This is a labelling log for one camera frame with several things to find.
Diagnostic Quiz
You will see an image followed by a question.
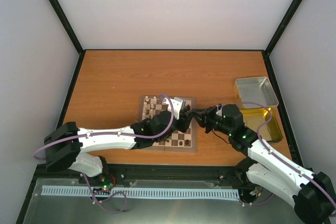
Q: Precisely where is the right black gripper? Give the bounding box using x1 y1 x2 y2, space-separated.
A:
192 105 232 136

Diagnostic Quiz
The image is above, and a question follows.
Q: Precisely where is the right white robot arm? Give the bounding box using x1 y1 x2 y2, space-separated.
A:
192 104 335 223

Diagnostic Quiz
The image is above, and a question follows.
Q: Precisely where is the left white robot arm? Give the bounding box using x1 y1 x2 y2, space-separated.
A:
44 110 193 184

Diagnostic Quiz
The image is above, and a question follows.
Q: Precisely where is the wooden folding chess board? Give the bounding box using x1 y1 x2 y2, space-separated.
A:
138 95 197 152

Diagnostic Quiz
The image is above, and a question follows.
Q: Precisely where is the row of white chess pieces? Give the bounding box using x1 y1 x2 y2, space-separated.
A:
140 95 161 120

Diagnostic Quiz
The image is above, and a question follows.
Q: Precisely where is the gold tin box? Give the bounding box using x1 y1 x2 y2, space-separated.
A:
240 106 284 143

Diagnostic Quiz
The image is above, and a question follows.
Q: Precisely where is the silver tin lid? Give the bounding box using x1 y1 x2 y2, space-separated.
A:
233 77 279 109

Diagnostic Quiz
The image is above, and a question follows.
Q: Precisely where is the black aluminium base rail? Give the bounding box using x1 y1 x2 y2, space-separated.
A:
34 163 314 190

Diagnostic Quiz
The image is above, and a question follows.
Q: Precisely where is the light blue cable duct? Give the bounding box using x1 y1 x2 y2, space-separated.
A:
40 185 239 201

